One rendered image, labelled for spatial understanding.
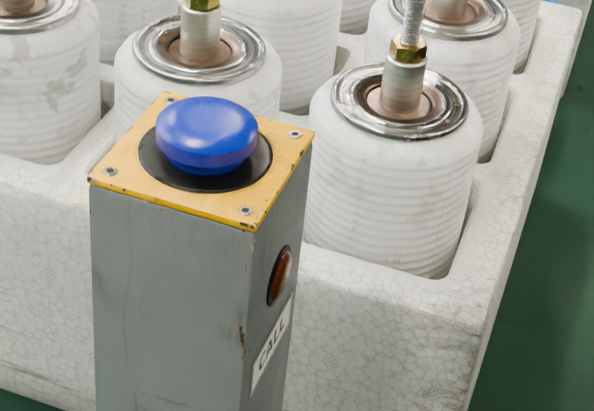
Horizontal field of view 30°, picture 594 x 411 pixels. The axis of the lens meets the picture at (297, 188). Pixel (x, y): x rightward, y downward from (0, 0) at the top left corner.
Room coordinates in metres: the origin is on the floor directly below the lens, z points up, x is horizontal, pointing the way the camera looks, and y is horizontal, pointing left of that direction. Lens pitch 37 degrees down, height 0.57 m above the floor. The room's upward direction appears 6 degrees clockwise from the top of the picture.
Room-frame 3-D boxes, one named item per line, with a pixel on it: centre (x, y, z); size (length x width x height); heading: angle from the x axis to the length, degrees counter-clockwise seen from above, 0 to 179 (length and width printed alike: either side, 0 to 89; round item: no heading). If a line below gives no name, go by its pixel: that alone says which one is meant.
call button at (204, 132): (0.36, 0.04, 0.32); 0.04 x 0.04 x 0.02
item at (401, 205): (0.51, -0.05, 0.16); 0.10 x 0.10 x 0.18
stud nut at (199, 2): (0.55, 0.06, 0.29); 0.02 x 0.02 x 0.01; 58
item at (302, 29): (0.66, 0.03, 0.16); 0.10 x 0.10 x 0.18
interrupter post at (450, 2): (0.63, -0.08, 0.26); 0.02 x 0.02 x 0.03
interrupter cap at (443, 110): (0.51, -0.05, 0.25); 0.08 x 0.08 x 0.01
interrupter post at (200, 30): (0.55, 0.06, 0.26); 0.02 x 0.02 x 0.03
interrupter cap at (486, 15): (0.63, -0.08, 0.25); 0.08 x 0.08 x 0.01
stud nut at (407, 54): (0.51, -0.05, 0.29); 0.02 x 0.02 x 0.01; 20
